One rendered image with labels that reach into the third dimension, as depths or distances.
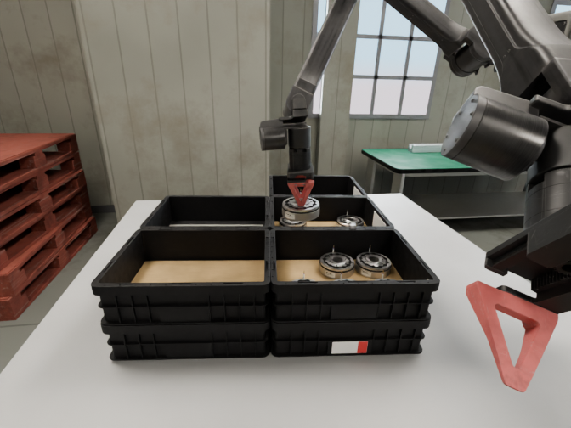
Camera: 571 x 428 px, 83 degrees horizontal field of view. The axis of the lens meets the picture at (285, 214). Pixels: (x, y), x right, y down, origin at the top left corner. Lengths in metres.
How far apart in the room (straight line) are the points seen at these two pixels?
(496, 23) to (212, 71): 2.28
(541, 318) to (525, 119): 0.16
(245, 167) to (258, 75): 0.71
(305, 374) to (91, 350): 0.55
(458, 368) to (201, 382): 0.63
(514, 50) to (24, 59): 3.73
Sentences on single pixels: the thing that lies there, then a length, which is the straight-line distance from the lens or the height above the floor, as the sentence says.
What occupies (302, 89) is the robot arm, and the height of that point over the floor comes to 1.33.
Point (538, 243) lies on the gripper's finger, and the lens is 0.28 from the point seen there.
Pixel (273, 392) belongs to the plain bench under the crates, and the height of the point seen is 0.70.
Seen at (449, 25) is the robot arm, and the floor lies 1.50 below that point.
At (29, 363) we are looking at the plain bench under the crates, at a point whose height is 0.70.
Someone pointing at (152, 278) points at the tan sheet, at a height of 0.83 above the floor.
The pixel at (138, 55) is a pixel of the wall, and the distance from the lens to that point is 2.70.
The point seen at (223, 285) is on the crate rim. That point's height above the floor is 0.93.
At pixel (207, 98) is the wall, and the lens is 2.63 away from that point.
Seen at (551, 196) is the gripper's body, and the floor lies 1.28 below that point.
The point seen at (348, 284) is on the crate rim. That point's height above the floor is 0.93.
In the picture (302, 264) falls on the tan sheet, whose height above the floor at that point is 0.83.
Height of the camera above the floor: 1.36
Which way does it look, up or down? 23 degrees down
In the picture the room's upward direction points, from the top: 1 degrees clockwise
